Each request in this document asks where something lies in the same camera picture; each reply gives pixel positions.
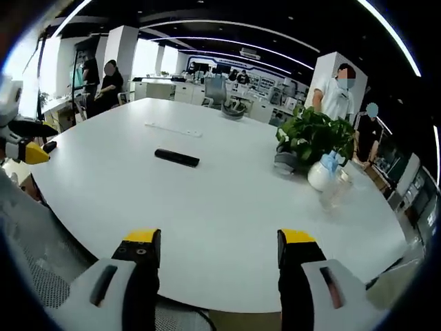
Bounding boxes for black tripod stand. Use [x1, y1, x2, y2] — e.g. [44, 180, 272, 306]
[68, 48, 82, 130]

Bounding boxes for teal screen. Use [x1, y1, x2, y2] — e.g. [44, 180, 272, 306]
[71, 61, 85, 89]

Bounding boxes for black remote control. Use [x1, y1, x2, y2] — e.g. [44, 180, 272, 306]
[154, 148, 201, 169]

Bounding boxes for green potted plant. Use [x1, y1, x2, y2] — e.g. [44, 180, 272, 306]
[276, 106, 356, 173]

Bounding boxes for grey office chair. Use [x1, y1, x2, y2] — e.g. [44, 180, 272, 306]
[201, 76, 230, 110]

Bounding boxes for grey plant pot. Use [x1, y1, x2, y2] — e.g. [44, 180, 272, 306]
[274, 144, 300, 175]

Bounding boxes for black cable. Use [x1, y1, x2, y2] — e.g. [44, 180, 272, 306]
[192, 308, 215, 331]

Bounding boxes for white table cable cover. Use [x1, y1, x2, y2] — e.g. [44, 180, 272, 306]
[144, 120, 203, 138]

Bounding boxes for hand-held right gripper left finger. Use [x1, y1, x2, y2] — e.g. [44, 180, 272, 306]
[44, 227, 162, 331]

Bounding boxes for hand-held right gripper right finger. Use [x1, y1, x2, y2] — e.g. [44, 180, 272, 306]
[276, 227, 385, 331]

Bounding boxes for blue cloth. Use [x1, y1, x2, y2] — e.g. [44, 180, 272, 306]
[320, 150, 351, 173]

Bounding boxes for white cabinet row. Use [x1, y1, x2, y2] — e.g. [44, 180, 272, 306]
[132, 77, 207, 104]

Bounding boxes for clear glass cup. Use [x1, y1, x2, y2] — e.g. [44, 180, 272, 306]
[320, 172, 354, 211]

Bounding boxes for white round vase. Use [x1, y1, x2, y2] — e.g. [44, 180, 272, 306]
[307, 160, 340, 192]

